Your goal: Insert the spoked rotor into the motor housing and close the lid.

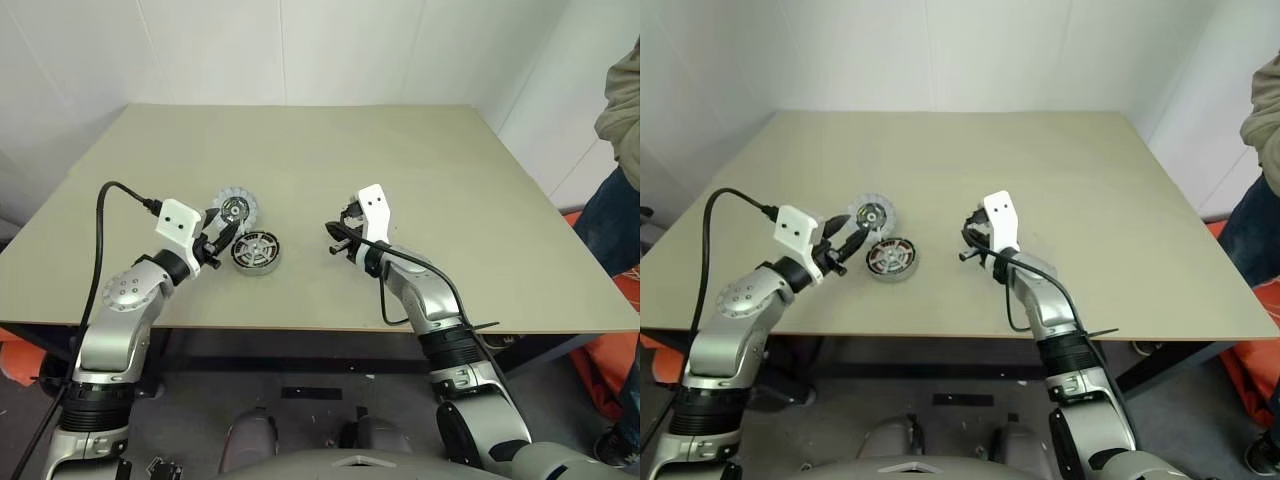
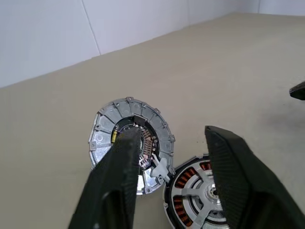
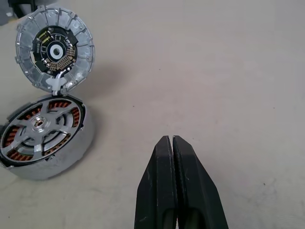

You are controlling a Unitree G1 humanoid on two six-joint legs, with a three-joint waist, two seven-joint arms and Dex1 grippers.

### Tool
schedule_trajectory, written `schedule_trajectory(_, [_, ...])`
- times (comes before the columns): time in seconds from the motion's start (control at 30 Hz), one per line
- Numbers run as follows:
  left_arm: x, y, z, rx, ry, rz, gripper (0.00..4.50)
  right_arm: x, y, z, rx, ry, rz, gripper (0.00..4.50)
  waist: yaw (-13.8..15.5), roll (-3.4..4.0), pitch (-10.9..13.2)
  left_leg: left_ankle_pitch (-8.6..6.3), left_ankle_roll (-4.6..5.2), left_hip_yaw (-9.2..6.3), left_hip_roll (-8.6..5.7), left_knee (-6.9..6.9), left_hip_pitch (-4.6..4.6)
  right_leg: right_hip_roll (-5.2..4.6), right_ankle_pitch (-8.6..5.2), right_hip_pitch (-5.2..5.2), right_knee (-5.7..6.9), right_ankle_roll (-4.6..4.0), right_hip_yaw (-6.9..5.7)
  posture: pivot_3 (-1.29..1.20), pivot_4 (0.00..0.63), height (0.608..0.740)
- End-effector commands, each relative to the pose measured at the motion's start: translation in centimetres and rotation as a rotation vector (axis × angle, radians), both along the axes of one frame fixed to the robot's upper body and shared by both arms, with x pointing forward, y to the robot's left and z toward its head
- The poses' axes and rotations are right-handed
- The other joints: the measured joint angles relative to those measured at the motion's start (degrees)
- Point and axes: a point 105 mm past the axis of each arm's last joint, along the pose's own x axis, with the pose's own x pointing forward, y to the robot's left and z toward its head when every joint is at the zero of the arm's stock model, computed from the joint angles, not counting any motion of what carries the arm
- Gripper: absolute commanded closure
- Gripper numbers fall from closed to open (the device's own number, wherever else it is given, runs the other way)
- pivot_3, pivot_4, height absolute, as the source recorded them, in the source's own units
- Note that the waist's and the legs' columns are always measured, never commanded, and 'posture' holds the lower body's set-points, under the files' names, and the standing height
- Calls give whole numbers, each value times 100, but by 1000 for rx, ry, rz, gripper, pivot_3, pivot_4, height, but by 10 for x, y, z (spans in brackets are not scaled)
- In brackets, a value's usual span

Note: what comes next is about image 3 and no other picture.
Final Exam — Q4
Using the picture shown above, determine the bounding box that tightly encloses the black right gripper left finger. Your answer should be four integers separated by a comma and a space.
134, 135, 178, 229

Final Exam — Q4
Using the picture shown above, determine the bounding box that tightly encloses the grey motor housing with copper windings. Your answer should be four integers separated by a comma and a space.
0, 93, 95, 181

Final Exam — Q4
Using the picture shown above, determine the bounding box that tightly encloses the black and silver motor rotor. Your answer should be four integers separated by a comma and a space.
1, 97, 85, 165

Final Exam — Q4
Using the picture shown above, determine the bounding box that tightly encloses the silver motor cover with circuit board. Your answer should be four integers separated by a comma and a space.
14, 0, 96, 93

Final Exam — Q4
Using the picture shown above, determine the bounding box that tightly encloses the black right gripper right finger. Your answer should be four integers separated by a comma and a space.
172, 135, 231, 229

